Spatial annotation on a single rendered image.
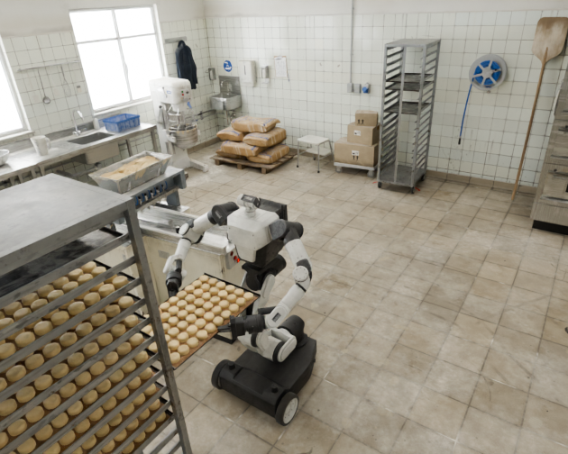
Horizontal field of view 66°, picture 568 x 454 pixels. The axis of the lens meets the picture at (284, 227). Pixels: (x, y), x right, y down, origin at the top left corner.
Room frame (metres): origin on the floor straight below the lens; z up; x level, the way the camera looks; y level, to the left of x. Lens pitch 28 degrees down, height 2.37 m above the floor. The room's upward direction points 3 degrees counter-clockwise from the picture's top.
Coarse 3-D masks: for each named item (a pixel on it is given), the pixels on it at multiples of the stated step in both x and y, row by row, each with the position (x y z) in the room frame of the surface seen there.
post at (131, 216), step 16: (128, 208) 1.28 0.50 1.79; (128, 224) 1.28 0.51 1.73; (144, 256) 1.29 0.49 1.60; (144, 272) 1.28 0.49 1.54; (144, 288) 1.28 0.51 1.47; (160, 320) 1.29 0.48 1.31; (160, 336) 1.28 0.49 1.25; (160, 352) 1.28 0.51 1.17; (176, 384) 1.30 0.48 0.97; (176, 400) 1.28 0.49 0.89; (176, 416) 1.28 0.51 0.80
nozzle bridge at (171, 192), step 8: (168, 168) 3.35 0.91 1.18; (176, 168) 3.34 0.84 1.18; (160, 176) 3.19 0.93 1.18; (168, 176) 3.18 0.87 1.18; (176, 176) 3.30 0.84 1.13; (184, 176) 3.31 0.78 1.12; (144, 184) 3.04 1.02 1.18; (152, 184) 3.03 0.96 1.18; (160, 184) 3.20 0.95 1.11; (168, 184) 3.26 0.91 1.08; (176, 184) 3.31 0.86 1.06; (184, 184) 3.30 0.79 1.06; (128, 192) 2.90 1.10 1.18; (136, 192) 2.89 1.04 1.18; (144, 192) 3.04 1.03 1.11; (152, 192) 3.11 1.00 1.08; (160, 192) 3.18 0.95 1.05; (168, 192) 3.18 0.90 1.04; (176, 192) 3.35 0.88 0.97; (136, 200) 2.97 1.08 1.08; (144, 200) 3.03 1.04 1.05; (152, 200) 3.03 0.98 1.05; (168, 200) 3.39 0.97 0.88; (176, 200) 3.34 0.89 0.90; (136, 208) 2.90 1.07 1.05; (112, 224) 2.77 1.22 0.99
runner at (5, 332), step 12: (120, 264) 1.24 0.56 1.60; (132, 264) 1.28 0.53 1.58; (96, 276) 1.17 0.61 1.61; (108, 276) 1.20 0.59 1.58; (84, 288) 1.13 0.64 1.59; (60, 300) 1.07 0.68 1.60; (36, 312) 1.01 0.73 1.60; (48, 312) 1.03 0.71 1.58; (12, 324) 0.95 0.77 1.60; (24, 324) 0.98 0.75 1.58; (0, 336) 0.92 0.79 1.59
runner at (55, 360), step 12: (144, 300) 1.29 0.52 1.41; (132, 312) 1.24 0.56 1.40; (108, 324) 1.16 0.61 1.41; (96, 336) 1.12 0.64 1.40; (72, 348) 1.06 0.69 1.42; (48, 360) 1.00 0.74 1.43; (60, 360) 1.02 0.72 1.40; (36, 372) 0.96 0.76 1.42; (24, 384) 0.93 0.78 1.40; (0, 396) 0.88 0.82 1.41
